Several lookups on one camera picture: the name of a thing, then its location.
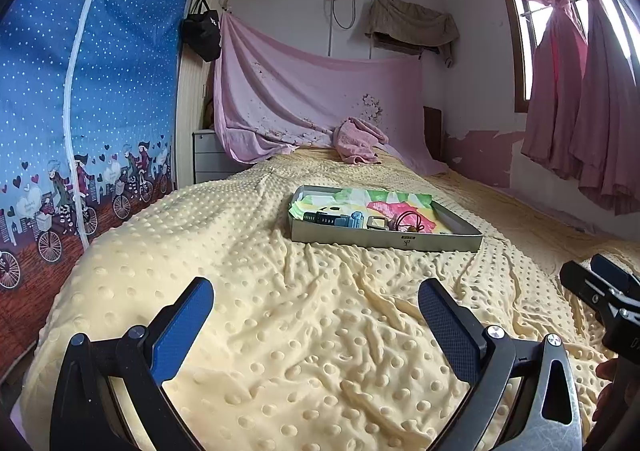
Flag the person's right hand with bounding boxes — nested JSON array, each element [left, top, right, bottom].
[[594, 358, 626, 424]]

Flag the blue smartwatch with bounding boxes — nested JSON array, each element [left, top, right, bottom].
[[301, 211, 369, 232]]

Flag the blue printed wardrobe cover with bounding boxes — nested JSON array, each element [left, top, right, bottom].
[[0, 0, 193, 372]]

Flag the black power cable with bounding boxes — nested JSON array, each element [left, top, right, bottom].
[[327, 0, 359, 56]]

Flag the brown hanging cloth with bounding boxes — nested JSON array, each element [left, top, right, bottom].
[[365, 0, 460, 69]]

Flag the pink curtain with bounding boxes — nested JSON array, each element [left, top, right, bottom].
[[492, 0, 590, 182], [570, 0, 640, 216]]

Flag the pink towel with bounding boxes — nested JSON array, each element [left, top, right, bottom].
[[332, 117, 390, 166]]

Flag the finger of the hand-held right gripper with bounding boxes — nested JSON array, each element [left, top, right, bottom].
[[590, 253, 640, 298], [559, 260, 632, 329]]

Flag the black bag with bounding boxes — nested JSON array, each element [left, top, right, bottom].
[[181, 0, 222, 62]]

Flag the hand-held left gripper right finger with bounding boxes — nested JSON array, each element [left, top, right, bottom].
[[417, 278, 586, 451]]

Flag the brown board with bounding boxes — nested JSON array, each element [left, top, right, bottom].
[[423, 106, 443, 162]]

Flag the pink hanging sheet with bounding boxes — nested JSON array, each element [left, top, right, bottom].
[[214, 11, 448, 176]]

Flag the colourful printed cloth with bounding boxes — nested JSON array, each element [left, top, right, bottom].
[[292, 187, 451, 234]]

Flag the white drawer unit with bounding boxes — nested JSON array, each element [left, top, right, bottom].
[[192, 129, 236, 184]]

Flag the grey shallow box tray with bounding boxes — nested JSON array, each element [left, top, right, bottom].
[[290, 185, 484, 253]]

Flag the brown hair tie yellow bead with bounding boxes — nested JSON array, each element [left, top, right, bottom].
[[390, 210, 427, 233]]

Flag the yellow dotted blanket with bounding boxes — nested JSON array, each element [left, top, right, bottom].
[[20, 146, 640, 451]]

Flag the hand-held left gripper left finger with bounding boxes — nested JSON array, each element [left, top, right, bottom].
[[50, 276, 216, 451]]

